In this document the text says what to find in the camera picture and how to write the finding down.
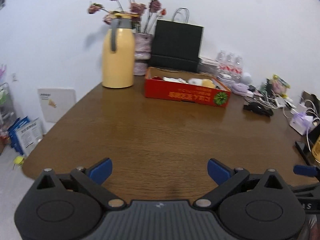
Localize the white gift box purple ribbon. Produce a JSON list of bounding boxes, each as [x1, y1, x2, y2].
[[290, 113, 315, 135]]

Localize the white poster board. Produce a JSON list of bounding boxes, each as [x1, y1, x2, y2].
[[37, 88, 76, 123]]

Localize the blue white booklets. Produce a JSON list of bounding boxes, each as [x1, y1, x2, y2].
[[8, 116, 43, 157]]

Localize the purple fluffy item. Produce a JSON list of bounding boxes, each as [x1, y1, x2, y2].
[[231, 83, 249, 97]]

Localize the yellow plush toy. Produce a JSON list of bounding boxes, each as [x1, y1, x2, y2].
[[201, 79, 216, 89]]

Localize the red cardboard box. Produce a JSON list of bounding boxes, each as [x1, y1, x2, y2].
[[144, 67, 231, 108]]

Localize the white plush toy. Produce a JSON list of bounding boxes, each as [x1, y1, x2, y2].
[[188, 78, 202, 86]]

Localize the water bottle pack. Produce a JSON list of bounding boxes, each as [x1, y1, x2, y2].
[[216, 50, 243, 83]]

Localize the yellow thermos jug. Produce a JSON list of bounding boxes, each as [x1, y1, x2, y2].
[[102, 13, 135, 89]]

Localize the black paper shopping bag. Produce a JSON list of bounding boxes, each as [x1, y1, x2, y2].
[[148, 20, 203, 73]]

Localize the pink patterned vase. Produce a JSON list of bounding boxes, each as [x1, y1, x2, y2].
[[133, 33, 153, 76]]

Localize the dried pink flower bouquet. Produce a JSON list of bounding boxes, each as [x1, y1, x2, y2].
[[87, 0, 167, 34]]

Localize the wire basket with items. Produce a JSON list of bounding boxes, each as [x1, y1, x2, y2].
[[259, 74, 290, 108]]

